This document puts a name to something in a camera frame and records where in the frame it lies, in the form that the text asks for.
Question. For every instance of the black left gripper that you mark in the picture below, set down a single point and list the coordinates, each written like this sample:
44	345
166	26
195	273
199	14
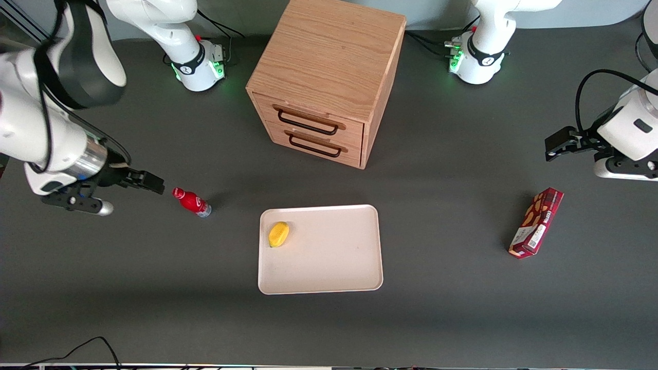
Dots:
584	139

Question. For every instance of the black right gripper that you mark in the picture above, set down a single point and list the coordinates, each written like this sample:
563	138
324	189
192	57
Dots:
116	175

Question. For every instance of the small red coke bottle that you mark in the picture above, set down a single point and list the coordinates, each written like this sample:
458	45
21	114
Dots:
191	201

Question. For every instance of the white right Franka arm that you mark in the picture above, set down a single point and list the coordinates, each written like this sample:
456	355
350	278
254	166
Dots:
20	123

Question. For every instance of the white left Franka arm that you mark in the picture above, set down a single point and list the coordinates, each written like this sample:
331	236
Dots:
635	118

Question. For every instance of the beige plastic tray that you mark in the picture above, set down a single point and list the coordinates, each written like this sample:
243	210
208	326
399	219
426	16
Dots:
334	257

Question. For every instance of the red snack box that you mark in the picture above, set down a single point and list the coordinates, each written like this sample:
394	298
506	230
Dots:
537	222

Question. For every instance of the yellow lemon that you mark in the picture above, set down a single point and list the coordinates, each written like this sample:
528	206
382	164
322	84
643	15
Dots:
278	234

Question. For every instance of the wooden drawer front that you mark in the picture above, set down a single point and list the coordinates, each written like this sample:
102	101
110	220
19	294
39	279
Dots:
318	154
313	114

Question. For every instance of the wooden drawer cabinet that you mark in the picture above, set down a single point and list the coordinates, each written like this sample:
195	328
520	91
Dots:
324	51

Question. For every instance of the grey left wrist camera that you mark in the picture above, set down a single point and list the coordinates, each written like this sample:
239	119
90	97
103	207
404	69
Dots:
622	173

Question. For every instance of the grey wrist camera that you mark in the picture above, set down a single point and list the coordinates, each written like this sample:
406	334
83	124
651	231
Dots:
622	173
77	201

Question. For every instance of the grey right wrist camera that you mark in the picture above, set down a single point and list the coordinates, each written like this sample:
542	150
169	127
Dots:
77	201

